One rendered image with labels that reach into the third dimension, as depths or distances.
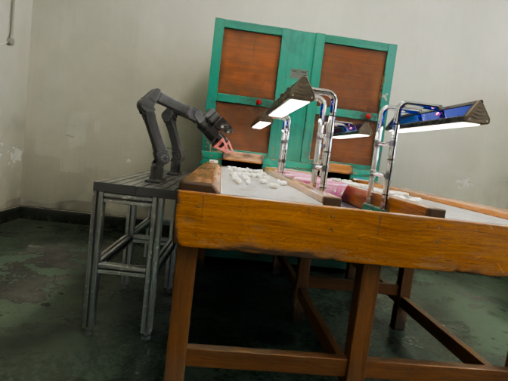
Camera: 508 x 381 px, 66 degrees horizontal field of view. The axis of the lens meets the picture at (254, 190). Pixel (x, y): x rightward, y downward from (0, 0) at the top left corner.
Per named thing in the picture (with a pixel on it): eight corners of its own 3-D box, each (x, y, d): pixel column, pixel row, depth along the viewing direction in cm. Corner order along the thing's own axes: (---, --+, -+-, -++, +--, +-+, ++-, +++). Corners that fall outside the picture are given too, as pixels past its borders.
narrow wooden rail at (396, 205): (424, 243, 119) (429, 207, 118) (302, 187, 299) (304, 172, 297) (441, 245, 120) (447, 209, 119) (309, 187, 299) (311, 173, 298)
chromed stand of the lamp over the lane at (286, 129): (252, 184, 237) (261, 109, 233) (249, 182, 257) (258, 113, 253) (283, 188, 239) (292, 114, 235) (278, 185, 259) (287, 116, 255)
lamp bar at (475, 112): (466, 121, 122) (470, 97, 122) (384, 131, 184) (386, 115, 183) (490, 124, 123) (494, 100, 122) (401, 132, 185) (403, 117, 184)
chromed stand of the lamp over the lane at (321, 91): (273, 209, 141) (289, 82, 137) (267, 201, 161) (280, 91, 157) (324, 214, 143) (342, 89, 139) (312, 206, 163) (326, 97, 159)
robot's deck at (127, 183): (92, 190, 165) (93, 181, 164) (153, 174, 284) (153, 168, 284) (304, 214, 170) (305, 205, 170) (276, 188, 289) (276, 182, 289)
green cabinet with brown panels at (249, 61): (201, 150, 289) (215, 17, 281) (204, 150, 344) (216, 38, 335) (379, 171, 302) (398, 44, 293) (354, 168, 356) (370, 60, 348)
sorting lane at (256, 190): (219, 200, 113) (221, 193, 112) (221, 168, 292) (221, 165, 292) (322, 211, 115) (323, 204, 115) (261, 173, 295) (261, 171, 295)
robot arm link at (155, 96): (198, 112, 206) (144, 85, 190) (205, 111, 198) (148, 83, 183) (190, 134, 205) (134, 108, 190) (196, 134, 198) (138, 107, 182)
